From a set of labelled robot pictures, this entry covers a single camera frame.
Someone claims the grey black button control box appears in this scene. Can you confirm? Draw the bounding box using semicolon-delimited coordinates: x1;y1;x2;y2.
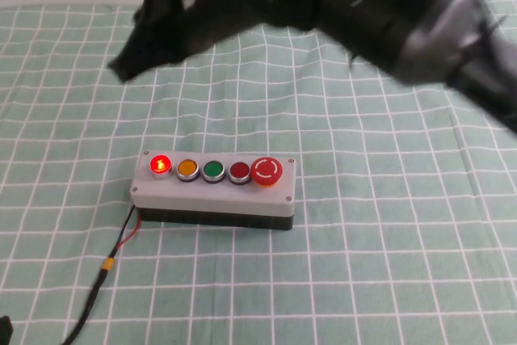
129;150;297;233

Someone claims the yellow push button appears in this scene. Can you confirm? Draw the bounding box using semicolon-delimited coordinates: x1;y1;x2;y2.
174;158;200;183

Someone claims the green push button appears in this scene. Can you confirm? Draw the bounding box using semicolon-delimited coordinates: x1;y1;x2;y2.
200;159;226;184

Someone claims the flat red push button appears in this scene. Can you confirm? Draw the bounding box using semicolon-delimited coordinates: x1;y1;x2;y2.
227;161;252;186

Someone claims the red mushroom emergency stop button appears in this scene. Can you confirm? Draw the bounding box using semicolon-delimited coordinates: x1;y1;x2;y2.
249;156;284;188

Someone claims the red indicator lamp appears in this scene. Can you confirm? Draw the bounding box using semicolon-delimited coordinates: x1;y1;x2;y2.
149;154;174;181

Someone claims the green white checked tablecloth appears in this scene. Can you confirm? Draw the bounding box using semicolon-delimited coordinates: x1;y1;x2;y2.
0;0;517;345

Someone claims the black object at table edge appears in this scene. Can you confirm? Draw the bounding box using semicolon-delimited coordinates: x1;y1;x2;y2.
0;313;15;345

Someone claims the thin red wire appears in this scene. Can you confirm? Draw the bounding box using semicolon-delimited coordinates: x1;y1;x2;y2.
114;215;142;252

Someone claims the black power cable yellow connector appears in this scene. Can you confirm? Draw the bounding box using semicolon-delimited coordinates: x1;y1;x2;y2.
60;204;137;345

